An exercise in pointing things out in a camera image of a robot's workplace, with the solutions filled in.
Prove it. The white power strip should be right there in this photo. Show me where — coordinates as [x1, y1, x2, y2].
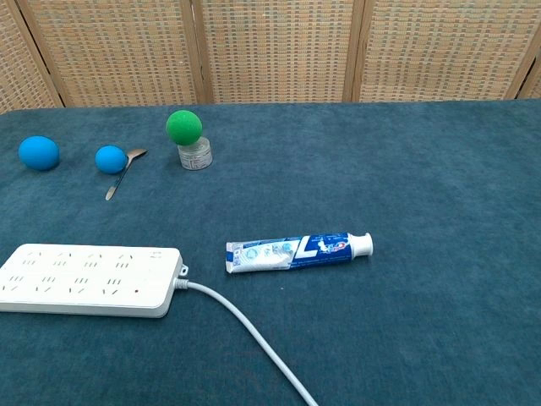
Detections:
[0, 243, 190, 319]

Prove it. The blue white toothpaste tube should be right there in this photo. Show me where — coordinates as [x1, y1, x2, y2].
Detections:
[225, 231, 374, 275]

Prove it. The teal table cloth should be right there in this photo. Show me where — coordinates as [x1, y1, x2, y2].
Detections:
[0, 98, 541, 406]

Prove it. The small clear plastic jar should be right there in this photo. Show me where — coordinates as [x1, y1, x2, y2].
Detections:
[177, 137, 214, 172]

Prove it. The green foam ball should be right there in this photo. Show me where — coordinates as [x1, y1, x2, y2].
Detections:
[165, 109, 204, 146]

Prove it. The metal spoon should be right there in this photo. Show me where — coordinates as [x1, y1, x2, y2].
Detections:
[105, 148, 149, 202]

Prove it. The woven bamboo folding screen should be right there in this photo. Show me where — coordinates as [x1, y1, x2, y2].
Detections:
[0, 0, 541, 115]

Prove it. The small blue foam ball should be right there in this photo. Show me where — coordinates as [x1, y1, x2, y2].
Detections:
[94, 145, 128, 176]

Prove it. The large blue foam ball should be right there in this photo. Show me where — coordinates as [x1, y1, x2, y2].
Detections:
[18, 135, 61, 172]

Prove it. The white power cable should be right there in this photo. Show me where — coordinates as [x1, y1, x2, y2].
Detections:
[175, 278, 320, 406]

